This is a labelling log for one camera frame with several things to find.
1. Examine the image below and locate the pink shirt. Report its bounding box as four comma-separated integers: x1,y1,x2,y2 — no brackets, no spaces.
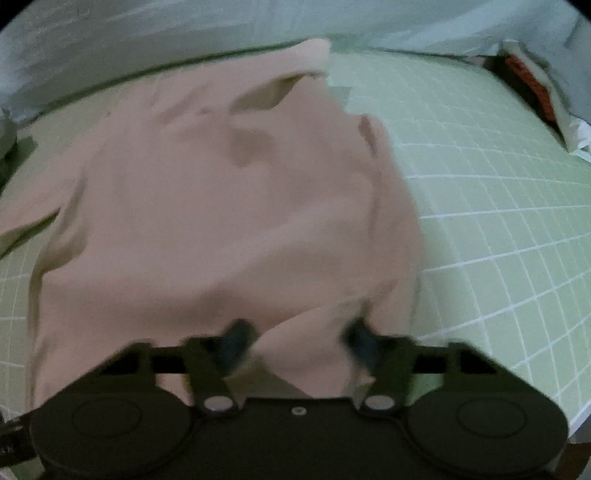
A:
0,38,428,411

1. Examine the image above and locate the white folded garment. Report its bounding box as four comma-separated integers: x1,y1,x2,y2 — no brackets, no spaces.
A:
501,39,591,162

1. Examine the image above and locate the pale green quilt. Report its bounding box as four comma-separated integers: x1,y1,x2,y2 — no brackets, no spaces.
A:
0,0,591,125

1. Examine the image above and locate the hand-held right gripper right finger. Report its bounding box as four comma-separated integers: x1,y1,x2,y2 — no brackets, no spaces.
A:
342,318,500,418

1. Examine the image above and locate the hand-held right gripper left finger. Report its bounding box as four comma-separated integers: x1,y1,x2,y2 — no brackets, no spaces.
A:
95,318,259,417

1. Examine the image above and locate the orange striped cloth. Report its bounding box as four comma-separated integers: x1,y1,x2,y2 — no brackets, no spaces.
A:
504,55,555,123

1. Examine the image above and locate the green checked bed sheet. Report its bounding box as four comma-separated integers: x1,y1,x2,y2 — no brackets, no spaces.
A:
0,46,591,435

